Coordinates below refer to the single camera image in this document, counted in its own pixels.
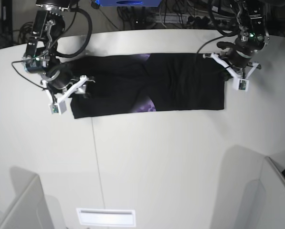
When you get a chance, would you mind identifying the white partition panel left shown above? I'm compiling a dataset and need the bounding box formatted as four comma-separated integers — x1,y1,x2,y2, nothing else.
0,174,54,229

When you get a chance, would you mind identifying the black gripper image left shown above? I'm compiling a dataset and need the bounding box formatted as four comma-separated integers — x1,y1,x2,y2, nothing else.
41,64,95,98

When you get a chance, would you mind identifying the blue box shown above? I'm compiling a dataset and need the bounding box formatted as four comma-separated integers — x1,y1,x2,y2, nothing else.
95,0,161,7

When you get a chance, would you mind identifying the white partition panel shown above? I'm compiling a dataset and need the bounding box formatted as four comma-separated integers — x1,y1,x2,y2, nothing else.
0,174,54,229
257,157,285,229

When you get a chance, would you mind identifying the black T-shirt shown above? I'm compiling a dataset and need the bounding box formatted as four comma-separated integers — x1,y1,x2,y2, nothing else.
68,53,226,119

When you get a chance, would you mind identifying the white power strip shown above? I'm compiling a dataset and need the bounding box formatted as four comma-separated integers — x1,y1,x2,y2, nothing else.
154,14,237,27

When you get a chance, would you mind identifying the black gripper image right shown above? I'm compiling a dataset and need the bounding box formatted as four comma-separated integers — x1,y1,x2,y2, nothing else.
202,48,254,81

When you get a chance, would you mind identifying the white partition panel right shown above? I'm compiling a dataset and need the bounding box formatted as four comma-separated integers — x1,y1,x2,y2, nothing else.
257,157,285,229

